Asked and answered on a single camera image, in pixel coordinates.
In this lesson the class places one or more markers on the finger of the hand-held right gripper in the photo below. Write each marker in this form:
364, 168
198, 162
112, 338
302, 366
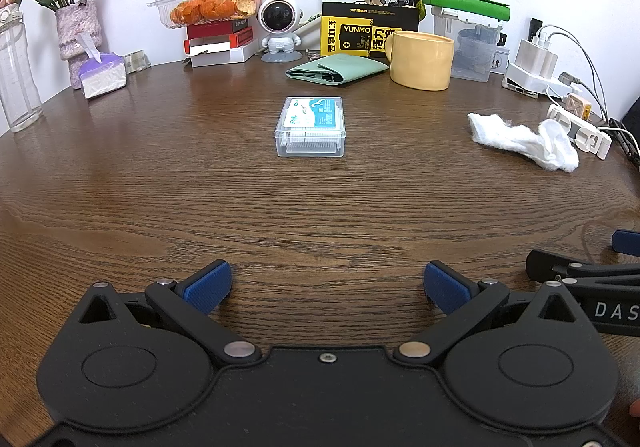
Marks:
627, 243
550, 267

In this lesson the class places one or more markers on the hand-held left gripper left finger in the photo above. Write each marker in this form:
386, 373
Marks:
207, 288

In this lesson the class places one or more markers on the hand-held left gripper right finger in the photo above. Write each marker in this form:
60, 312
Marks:
446, 289

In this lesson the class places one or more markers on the white tissue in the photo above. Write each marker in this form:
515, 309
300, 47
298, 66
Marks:
505, 134

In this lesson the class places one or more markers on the clear plastic floss pick box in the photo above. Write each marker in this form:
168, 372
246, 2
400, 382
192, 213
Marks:
310, 127

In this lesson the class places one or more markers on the clear plastic storage container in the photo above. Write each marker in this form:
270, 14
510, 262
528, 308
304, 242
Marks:
472, 52

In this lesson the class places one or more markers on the green container lid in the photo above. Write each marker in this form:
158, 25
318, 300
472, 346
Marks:
465, 4

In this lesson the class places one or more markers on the white plastic clip holder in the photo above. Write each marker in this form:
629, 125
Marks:
590, 139

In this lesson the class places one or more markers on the small beige cube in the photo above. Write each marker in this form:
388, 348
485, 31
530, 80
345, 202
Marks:
577, 107

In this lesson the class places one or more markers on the white power strip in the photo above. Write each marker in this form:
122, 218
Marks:
520, 82

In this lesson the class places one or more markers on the white usb charger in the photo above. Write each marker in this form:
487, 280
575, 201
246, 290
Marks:
527, 58
549, 64

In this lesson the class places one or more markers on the yellow mug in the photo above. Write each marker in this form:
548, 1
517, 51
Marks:
422, 62

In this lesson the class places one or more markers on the white flat box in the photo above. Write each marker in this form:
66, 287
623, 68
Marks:
225, 58

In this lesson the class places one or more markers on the black plug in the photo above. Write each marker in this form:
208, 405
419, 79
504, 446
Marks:
535, 27

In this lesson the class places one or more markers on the purple white tissue pack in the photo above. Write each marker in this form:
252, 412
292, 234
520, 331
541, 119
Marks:
102, 77

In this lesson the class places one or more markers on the small clear wrapped packet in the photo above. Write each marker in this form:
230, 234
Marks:
136, 61

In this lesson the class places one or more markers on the green folded pouch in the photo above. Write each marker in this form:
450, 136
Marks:
350, 68

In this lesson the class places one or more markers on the red white box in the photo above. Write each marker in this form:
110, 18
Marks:
200, 46

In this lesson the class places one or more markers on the dark red box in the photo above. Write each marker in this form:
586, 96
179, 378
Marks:
210, 31

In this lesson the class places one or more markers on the black yellow battery box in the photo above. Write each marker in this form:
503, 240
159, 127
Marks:
350, 34

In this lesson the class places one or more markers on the white astronaut figurine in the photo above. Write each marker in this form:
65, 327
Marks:
277, 17

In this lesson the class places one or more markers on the clear clamshell with orange peels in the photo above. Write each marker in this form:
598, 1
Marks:
210, 7

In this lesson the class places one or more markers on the clear plastic water bottle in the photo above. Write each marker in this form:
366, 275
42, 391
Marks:
20, 77

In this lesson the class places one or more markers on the pink stone-look vase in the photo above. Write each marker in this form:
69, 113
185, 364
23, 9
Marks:
75, 32

